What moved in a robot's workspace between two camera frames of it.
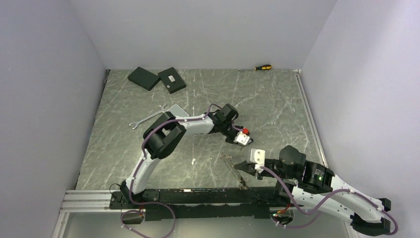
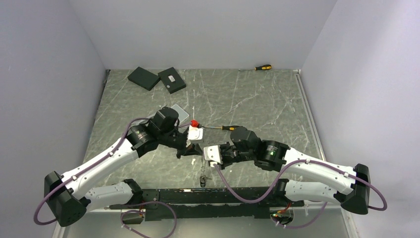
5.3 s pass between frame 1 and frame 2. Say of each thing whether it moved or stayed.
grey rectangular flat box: stayed
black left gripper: moved
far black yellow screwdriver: stayed
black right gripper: moved
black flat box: stayed
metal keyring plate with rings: moved
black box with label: stayed
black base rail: stayed
